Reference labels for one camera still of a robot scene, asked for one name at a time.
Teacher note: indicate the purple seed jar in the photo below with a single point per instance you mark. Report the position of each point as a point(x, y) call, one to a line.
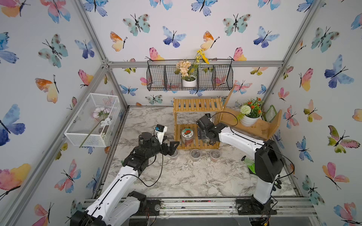
point(175, 155)

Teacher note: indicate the tilted wooden stand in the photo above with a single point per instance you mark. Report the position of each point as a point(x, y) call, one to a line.
point(264, 130)

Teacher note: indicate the white pot orange flowers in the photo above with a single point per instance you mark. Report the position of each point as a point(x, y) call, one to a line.
point(250, 112)

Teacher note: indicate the left strawberry lid jar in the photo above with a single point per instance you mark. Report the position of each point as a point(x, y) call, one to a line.
point(187, 136)

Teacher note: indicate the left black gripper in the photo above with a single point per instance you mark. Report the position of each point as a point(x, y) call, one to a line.
point(170, 149)

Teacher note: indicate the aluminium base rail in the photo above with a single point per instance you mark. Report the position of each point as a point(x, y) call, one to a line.
point(299, 210)

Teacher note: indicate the black wire wall basket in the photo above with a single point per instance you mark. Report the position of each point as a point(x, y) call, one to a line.
point(171, 75)

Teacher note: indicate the dark seed jar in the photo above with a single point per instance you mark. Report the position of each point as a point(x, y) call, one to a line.
point(195, 155)

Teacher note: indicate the green garden shovel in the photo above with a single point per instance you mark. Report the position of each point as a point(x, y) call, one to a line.
point(250, 164)

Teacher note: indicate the white mesh wall basket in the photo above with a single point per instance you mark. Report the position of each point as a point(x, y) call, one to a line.
point(83, 121)

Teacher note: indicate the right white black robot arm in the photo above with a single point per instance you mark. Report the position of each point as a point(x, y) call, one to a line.
point(266, 157)

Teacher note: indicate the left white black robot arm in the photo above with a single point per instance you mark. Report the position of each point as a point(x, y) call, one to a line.
point(115, 205)

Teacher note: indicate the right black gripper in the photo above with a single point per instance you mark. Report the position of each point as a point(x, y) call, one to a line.
point(199, 132)

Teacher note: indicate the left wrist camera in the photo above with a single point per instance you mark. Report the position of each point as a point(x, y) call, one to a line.
point(160, 131)

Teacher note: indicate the red seed jar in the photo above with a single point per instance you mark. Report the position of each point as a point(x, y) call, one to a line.
point(215, 155)

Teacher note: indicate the pink white artificial flower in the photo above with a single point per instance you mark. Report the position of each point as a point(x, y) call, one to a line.
point(101, 114)

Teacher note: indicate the white pot beige yellow flowers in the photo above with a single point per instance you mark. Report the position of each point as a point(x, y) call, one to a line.
point(188, 70)

